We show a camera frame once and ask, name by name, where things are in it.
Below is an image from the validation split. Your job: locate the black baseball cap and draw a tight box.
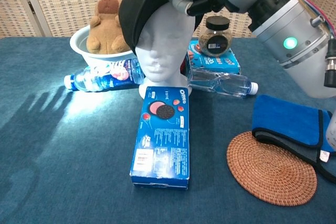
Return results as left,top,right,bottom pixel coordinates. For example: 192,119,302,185
118,0,212,56

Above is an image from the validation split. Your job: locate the glass jar black lid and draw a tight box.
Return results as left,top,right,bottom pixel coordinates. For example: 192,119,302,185
198,16,233,57

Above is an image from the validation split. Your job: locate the wide blue Oreo box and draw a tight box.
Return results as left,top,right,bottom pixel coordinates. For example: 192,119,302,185
185,40,241,75

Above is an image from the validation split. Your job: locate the white foam mannequin head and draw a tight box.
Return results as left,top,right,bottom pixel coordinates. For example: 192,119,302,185
134,0,196,95

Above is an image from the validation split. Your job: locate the clear water bottle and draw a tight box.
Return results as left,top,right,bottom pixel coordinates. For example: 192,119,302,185
187,67,259,98

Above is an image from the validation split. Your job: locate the brown capybara plush toy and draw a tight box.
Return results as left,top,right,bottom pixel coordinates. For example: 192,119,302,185
86,0,131,55

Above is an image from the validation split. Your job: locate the blue label drink bottle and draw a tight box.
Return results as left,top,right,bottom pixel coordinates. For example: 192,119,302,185
64,58,145,92

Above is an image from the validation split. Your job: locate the light blue plastic basin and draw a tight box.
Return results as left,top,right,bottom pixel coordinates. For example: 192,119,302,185
69,24,137,68

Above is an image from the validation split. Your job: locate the long blue Oreo box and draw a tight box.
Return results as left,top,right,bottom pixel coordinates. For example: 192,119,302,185
129,86,190,191

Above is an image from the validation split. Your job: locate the woven rattan coaster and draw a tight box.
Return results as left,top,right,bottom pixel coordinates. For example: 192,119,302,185
226,131,318,207

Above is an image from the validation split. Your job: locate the blue table cover cloth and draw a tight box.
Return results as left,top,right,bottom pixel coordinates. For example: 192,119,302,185
0,36,336,224

